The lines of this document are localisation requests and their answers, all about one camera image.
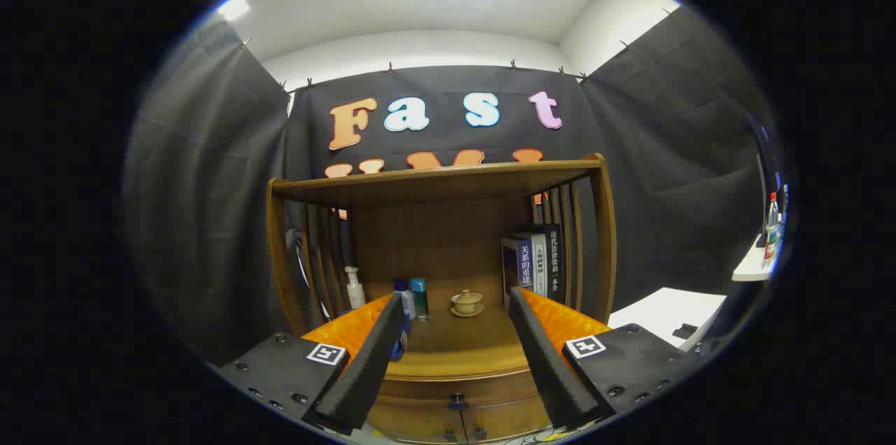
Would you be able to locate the white pump bottle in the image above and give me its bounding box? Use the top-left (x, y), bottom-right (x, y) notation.
top-left (344, 266), bottom-right (367, 310)

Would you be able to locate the beige lidded tea cup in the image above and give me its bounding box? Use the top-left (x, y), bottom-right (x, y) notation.
top-left (450, 290), bottom-right (485, 318)

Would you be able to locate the white spine book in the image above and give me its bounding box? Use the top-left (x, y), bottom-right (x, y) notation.
top-left (532, 233), bottom-right (549, 295)

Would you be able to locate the clear bottle red cap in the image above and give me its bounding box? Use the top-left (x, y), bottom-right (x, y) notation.
top-left (765, 192), bottom-right (780, 267)

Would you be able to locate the clear bottle teal cap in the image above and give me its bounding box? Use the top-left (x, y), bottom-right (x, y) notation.
top-left (410, 278), bottom-right (430, 320)

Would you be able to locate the wooden countertop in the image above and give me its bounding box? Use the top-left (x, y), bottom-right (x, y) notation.
top-left (343, 281), bottom-right (582, 381)

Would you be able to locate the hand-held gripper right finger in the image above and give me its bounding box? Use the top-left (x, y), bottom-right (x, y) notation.
top-left (507, 286), bottom-right (701, 430)

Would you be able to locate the black backdrop cloth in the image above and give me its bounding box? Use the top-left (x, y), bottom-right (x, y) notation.
top-left (125, 8), bottom-right (778, 369)

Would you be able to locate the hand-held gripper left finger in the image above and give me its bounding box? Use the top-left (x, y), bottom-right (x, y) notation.
top-left (217, 291), bottom-right (407, 435)

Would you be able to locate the white bottle blue cap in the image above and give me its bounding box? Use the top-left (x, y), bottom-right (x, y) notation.
top-left (392, 278), bottom-right (417, 323)

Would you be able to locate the white side table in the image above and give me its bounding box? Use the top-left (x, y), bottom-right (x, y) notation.
top-left (731, 235), bottom-right (781, 283)

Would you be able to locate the wooden cabinet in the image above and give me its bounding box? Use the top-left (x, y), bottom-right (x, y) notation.
top-left (266, 153), bottom-right (617, 444)

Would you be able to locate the black spine book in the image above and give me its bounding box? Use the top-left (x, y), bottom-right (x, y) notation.
top-left (518, 223), bottom-right (564, 302)

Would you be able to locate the wooden drawer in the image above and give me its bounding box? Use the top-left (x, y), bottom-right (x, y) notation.
top-left (378, 369), bottom-right (547, 412)

